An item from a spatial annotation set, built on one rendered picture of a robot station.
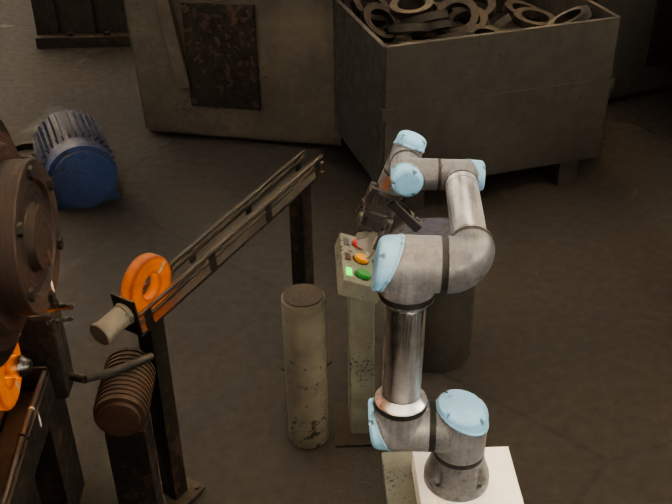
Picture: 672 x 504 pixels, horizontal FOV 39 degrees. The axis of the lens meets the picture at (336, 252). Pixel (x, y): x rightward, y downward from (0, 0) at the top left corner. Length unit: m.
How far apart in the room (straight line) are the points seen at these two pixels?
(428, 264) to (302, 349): 0.84
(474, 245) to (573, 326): 1.55
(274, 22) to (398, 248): 2.57
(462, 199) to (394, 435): 0.53
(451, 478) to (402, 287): 0.53
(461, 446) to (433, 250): 0.49
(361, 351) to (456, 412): 0.65
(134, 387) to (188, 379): 0.83
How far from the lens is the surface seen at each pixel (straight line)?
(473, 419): 2.08
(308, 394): 2.69
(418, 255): 1.83
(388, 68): 3.65
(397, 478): 2.34
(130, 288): 2.25
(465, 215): 1.99
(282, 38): 4.30
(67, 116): 4.24
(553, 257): 3.74
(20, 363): 1.93
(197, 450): 2.87
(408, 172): 2.16
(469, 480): 2.19
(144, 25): 4.50
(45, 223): 1.77
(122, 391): 2.28
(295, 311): 2.52
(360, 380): 2.73
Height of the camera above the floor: 1.99
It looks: 32 degrees down
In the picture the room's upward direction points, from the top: 1 degrees counter-clockwise
